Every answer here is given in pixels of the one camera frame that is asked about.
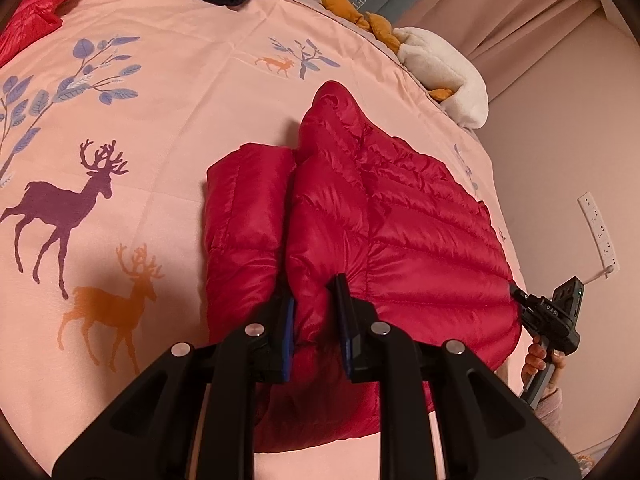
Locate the white wall power strip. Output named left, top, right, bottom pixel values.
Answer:
left=577, top=192, right=620, bottom=278

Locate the person's right hand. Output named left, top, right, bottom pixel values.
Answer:
left=521, top=336, right=566, bottom=398

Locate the pink fuzzy sleeve forearm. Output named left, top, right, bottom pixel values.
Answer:
left=535, top=387, right=566, bottom=444

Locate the red down puffer jacket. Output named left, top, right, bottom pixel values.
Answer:
left=204, top=81, right=521, bottom=453

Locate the beige pink curtain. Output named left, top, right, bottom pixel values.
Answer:
left=393, top=0, right=601, bottom=100

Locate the white goose plush toy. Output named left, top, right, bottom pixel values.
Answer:
left=320, top=0, right=489, bottom=129

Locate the pink deer print duvet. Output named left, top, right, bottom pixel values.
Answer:
left=1, top=0, right=520, bottom=469

